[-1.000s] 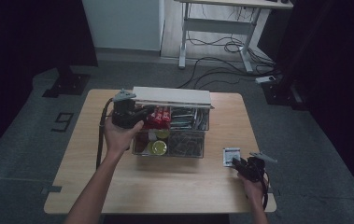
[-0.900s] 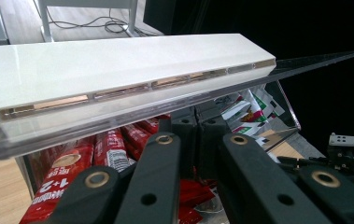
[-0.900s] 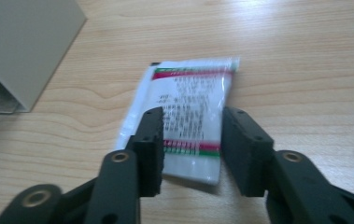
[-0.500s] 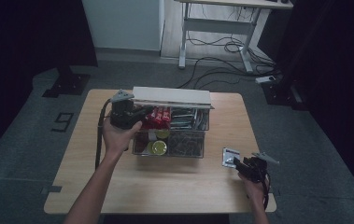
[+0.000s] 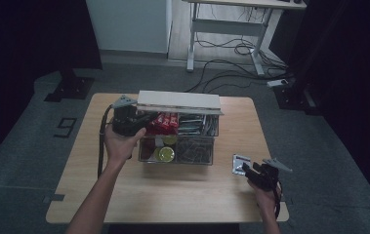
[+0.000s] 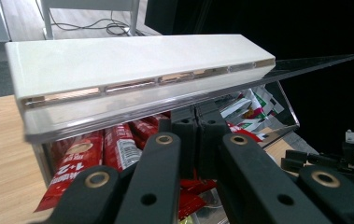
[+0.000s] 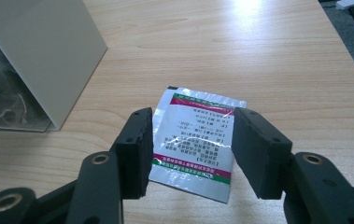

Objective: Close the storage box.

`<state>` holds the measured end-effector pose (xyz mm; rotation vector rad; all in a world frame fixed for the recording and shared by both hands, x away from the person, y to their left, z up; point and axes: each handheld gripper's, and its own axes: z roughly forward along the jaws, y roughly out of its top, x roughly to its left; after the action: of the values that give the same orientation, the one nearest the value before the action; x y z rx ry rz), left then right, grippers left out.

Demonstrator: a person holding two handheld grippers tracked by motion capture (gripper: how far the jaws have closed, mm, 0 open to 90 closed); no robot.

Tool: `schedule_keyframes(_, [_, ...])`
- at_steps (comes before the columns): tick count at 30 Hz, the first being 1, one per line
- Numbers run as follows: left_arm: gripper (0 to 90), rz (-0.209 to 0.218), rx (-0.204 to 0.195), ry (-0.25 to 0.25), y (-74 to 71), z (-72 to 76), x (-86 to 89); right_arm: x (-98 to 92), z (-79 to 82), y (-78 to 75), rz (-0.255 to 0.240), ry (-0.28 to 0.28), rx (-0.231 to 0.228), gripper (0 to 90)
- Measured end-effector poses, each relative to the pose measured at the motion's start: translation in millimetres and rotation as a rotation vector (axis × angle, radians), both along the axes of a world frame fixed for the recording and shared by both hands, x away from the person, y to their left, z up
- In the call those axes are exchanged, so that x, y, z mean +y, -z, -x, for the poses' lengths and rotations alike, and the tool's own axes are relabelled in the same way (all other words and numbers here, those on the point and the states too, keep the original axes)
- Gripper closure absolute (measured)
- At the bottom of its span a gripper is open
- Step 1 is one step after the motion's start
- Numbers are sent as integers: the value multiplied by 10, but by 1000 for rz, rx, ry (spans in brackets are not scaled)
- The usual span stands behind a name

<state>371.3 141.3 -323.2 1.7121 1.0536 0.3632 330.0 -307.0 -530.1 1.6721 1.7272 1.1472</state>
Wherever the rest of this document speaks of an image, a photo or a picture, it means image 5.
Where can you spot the small white container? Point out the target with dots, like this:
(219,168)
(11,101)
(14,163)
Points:
(159,142)

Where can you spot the black curtain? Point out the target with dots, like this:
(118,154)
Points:
(26,35)
(351,65)

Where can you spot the dark stand base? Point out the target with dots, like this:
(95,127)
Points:
(295,97)

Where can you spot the stack of red packets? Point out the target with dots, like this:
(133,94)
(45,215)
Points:
(163,123)

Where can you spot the large yellow round container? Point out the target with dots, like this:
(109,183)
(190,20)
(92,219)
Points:
(164,154)

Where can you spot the person's left hand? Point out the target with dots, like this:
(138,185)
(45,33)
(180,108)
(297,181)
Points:
(120,146)

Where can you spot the pile of silver packets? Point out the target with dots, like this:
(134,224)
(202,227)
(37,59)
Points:
(197,124)

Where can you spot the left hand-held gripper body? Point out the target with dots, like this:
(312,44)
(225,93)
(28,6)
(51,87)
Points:
(124,122)

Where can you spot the white metal desk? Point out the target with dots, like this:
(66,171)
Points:
(234,27)

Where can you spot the small yellow round container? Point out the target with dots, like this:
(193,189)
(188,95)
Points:
(169,139)

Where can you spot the person's right hand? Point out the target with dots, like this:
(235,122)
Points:
(265,198)

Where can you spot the white power strip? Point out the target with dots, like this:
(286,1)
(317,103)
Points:
(277,83)

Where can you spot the black stand base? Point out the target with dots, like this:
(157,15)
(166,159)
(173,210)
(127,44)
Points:
(70,87)

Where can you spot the black floor tape mark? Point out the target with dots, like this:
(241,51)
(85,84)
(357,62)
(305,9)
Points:
(66,127)

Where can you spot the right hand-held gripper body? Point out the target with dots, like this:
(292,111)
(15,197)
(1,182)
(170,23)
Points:
(267,177)

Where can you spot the pile of dark packets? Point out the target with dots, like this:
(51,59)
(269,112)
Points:
(194,150)

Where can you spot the white cabinet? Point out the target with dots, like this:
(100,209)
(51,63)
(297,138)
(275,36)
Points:
(130,24)

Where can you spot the clear storage box white lid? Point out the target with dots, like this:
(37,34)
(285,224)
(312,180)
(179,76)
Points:
(179,99)

